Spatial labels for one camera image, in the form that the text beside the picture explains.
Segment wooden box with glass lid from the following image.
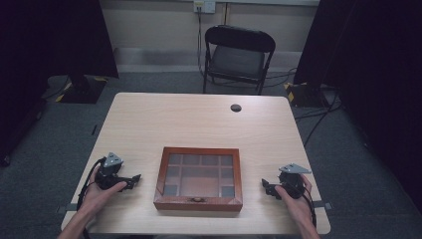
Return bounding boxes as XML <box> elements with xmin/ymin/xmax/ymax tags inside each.
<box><xmin>152</xmin><ymin>146</ymin><xmax>244</xmax><ymax>213</ymax></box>

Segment black cable from wall socket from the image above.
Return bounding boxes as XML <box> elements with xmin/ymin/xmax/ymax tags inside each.
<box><xmin>196</xmin><ymin>7</ymin><xmax>205</xmax><ymax>76</ymax></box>

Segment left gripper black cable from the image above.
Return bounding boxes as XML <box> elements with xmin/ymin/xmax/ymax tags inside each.
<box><xmin>76</xmin><ymin>157</ymin><xmax>107</xmax><ymax>239</ymax></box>

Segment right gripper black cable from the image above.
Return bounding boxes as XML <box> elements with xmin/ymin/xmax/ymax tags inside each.
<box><xmin>301</xmin><ymin>180</ymin><xmax>318</xmax><ymax>230</ymax></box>

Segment black floor cables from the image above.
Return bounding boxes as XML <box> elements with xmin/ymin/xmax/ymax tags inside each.
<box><xmin>265</xmin><ymin>67</ymin><xmax>344</xmax><ymax>147</ymax></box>

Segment wooden table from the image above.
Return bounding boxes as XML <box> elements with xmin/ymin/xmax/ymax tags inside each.
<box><xmin>61</xmin><ymin>92</ymin><xmax>331</xmax><ymax>236</ymax></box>

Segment person's left hand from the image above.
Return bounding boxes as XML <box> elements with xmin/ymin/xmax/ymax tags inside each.
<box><xmin>78</xmin><ymin>164</ymin><xmax>128</xmax><ymax>223</ymax></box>

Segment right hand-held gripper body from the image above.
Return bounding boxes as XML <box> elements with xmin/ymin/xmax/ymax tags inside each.
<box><xmin>274</xmin><ymin>162</ymin><xmax>313</xmax><ymax>200</ymax></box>

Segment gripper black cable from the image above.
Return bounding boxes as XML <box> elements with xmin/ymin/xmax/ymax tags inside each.
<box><xmin>76</xmin><ymin>157</ymin><xmax>107</xmax><ymax>239</ymax></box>
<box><xmin>301</xmin><ymin>180</ymin><xmax>318</xmax><ymax>230</ymax></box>

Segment person's right hand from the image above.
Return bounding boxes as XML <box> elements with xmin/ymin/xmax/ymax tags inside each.
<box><xmin>274</xmin><ymin>173</ymin><xmax>317</xmax><ymax>230</ymax></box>

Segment black folding chair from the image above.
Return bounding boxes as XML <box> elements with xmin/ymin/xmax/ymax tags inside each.
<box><xmin>202</xmin><ymin>24</ymin><xmax>277</xmax><ymax>97</ymax></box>

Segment white wall socket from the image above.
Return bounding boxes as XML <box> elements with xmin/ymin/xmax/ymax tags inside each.
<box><xmin>193</xmin><ymin>0</ymin><xmax>217</xmax><ymax>15</ymax></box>

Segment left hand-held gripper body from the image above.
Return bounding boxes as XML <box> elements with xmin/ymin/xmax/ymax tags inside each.
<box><xmin>94</xmin><ymin>151</ymin><xmax>130</xmax><ymax>191</ymax></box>

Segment black curtain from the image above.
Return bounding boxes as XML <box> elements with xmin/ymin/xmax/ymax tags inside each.
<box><xmin>294</xmin><ymin>0</ymin><xmax>422</xmax><ymax>215</ymax></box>
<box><xmin>0</xmin><ymin>0</ymin><xmax>119</xmax><ymax>167</ymax></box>

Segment black stand base plate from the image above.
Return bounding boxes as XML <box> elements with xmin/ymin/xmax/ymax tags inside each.
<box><xmin>59</xmin><ymin>75</ymin><xmax>109</xmax><ymax>105</ymax></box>
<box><xmin>284</xmin><ymin>81</ymin><xmax>332</xmax><ymax>109</ymax></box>

